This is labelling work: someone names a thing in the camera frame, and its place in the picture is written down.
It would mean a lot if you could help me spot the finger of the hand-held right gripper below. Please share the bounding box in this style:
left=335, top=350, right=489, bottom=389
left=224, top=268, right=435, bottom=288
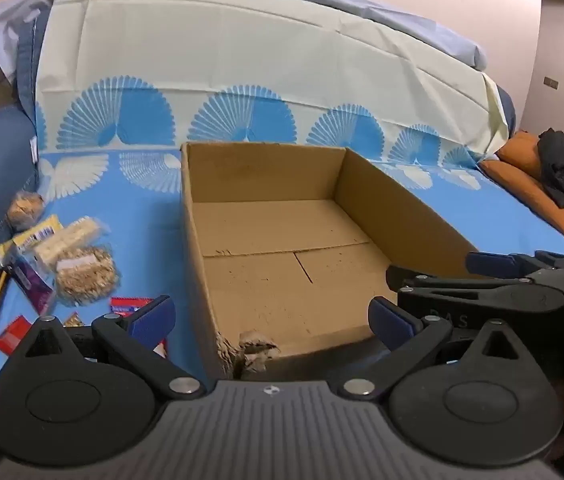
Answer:
left=386, top=266, right=528, bottom=295
left=466, top=251, right=564, bottom=277

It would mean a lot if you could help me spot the clear round cookie packet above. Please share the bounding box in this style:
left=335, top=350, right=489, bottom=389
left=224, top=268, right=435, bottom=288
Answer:
left=6, top=191, right=45, bottom=233

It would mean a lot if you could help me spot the clear white bar packet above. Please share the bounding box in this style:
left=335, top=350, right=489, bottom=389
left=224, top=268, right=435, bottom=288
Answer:
left=32, top=216, right=110, bottom=271

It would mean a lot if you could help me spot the orange pillow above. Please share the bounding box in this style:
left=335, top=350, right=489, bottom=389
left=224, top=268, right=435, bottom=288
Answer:
left=496, top=131, right=548, bottom=181
left=479, top=157, right=564, bottom=241

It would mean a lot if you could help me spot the yellow snack bar packet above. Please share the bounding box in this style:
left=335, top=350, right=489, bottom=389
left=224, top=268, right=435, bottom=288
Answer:
left=12, top=214, right=62, bottom=256

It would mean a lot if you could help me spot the red snack packet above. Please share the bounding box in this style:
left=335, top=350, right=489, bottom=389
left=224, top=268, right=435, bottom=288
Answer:
left=0, top=315, right=35, bottom=353

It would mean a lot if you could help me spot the blue denim pillow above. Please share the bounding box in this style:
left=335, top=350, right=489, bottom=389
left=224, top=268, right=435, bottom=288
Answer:
left=16, top=10, right=49, bottom=117

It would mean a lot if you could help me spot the purple white tube packet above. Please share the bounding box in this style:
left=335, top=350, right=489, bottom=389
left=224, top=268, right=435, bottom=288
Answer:
left=4, top=252, right=58, bottom=316

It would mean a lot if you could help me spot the red white blue packet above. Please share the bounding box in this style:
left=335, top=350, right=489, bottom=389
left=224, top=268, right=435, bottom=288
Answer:
left=109, top=296, right=167, bottom=356

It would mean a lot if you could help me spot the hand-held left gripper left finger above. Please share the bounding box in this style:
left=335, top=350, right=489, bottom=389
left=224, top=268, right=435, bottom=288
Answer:
left=7, top=295, right=207, bottom=401

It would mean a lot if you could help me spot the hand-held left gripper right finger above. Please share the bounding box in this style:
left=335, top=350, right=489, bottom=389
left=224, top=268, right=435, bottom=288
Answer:
left=337, top=297, right=536, bottom=401

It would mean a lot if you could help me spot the brown cardboard box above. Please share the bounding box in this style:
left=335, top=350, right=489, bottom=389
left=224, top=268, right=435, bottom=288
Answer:
left=180, top=141, right=492, bottom=381

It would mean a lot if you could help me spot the clear bag of oats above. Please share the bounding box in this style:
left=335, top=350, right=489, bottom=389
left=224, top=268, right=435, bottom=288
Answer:
left=53, top=245, right=123, bottom=307

